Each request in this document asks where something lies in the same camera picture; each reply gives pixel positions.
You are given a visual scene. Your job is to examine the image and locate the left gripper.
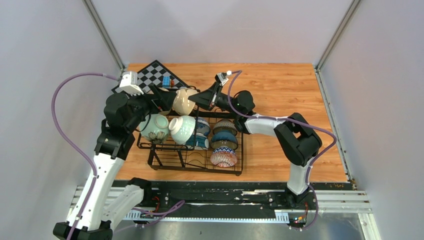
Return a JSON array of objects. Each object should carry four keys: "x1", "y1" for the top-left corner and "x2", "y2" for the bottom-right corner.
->
[{"x1": 125, "y1": 83, "x2": 177, "y2": 132}]

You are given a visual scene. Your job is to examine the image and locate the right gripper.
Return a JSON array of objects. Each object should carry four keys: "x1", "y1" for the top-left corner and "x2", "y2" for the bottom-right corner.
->
[{"x1": 188, "y1": 82, "x2": 241, "y2": 117}]

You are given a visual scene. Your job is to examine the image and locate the cream white bowl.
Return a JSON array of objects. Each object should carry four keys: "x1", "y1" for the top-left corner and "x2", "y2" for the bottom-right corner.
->
[{"x1": 172, "y1": 88, "x2": 198, "y2": 116}]

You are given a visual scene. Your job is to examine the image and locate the light green celadon bowl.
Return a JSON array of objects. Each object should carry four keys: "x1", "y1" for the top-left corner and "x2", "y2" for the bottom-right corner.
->
[{"x1": 138, "y1": 114, "x2": 170, "y2": 144}]

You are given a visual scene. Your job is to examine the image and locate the white green striped bowl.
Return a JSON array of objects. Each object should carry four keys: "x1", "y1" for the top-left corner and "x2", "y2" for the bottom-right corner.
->
[{"x1": 168, "y1": 115, "x2": 196, "y2": 145}]

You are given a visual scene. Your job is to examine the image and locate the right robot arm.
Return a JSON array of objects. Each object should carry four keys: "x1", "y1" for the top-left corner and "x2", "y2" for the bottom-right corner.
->
[{"x1": 188, "y1": 82, "x2": 322, "y2": 209}]

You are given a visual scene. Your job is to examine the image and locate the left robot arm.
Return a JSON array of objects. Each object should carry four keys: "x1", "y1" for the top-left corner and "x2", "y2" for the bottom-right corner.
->
[{"x1": 53, "y1": 85, "x2": 177, "y2": 240}]

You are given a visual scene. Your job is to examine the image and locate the blue toy block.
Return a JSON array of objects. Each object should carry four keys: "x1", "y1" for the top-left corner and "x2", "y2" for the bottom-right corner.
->
[{"x1": 162, "y1": 76, "x2": 172, "y2": 88}]

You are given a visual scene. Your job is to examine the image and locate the checkered board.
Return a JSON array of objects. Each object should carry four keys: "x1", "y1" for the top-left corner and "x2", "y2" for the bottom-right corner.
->
[{"x1": 124, "y1": 60, "x2": 197, "y2": 94}]

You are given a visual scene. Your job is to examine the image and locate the brown patterned bowl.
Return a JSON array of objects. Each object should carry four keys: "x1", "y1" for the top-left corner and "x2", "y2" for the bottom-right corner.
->
[{"x1": 212, "y1": 119, "x2": 238, "y2": 136}]

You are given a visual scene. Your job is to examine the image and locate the blue floral white bowl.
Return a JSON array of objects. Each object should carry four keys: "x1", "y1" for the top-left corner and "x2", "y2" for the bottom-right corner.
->
[{"x1": 195, "y1": 116, "x2": 211, "y2": 137}]

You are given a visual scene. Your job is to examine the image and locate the dark blue bowl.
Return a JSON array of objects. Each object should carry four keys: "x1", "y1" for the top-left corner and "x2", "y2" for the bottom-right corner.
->
[{"x1": 210, "y1": 130, "x2": 239, "y2": 150}]

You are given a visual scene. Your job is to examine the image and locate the teal glazed bowl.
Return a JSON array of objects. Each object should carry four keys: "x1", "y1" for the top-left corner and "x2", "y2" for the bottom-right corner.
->
[{"x1": 185, "y1": 133, "x2": 210, "y2": 150}]

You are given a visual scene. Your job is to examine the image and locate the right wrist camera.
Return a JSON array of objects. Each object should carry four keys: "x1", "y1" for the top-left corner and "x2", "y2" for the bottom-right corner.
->
[{"x1": 215, "y1": 70, "x2": 233, "y2": 87}]

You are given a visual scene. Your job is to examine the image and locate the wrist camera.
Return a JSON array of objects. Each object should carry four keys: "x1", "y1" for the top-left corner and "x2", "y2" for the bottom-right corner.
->
[
  {"x1": 118, "y1": 71, "x2": 145, "y2": 96},
  {"x1": 215, "y1": 70, "x2": 233, "y2": 87}
]

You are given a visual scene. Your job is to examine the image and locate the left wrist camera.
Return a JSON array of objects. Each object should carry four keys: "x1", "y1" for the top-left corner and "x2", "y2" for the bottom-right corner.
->
[{"x1": 118, "y1": 71, "x2": 145, "y2": 96}]

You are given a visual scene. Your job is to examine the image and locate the black wire dish rack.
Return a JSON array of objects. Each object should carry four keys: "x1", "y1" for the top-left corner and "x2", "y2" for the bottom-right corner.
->
[{"x1": 137, "y1": 107, "x2": 244, "y2": 176}]

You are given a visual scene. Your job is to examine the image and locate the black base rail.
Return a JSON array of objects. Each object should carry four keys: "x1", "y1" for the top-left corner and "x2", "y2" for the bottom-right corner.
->
[{"x1": 138, "y1": 181, "x2": 372, "y2": 223}]

